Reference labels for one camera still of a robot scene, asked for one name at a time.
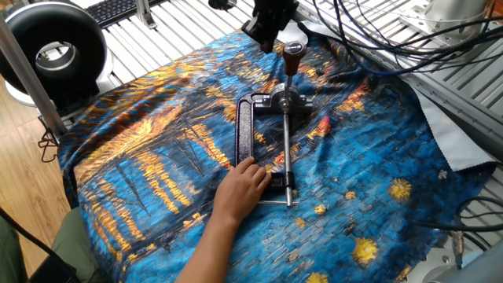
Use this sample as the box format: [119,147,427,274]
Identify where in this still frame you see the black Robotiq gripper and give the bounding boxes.
[240,0,300,55]

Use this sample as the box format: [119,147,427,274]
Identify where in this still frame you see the metal lever with brown knob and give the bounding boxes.
[281,39,308,111]

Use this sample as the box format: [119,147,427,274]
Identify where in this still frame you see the grey lever base housing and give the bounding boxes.
[253,83,314,116]

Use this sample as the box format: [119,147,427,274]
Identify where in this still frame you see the black C-clamp with steel screw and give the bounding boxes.
[234,92,300,208]

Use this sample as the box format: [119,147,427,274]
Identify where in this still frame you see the person's right forearm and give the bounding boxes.
[174,214,241,283]

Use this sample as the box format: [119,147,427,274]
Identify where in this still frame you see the person's right hand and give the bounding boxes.
[211,156,274,229]

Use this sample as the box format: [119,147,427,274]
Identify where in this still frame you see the black round knob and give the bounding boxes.
[207,0,238,11]

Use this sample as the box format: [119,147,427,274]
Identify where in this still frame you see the black keyboard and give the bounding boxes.
[84,0,170,28]

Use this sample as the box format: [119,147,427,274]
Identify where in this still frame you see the blue starry night painted cloth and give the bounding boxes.
[57,29,498,283]

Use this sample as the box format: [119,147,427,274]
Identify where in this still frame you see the olive green trousers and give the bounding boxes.
[0,207,109,283]

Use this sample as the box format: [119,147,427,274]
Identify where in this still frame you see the short aluminium post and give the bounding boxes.
[135,0,158,29]

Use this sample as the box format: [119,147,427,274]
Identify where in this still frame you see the black cable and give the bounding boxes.
[0,206,79,283]
[310,0,503,66]
[412,194,503,252]

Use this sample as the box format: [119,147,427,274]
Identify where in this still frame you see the white cylindrical pedestal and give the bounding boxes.
[398,0,490,40]

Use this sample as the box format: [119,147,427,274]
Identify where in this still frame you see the aluminium frame beam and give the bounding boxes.
[0,15,68,139]

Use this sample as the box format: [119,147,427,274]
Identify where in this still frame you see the black round ring light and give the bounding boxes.
[0,2,115,109]

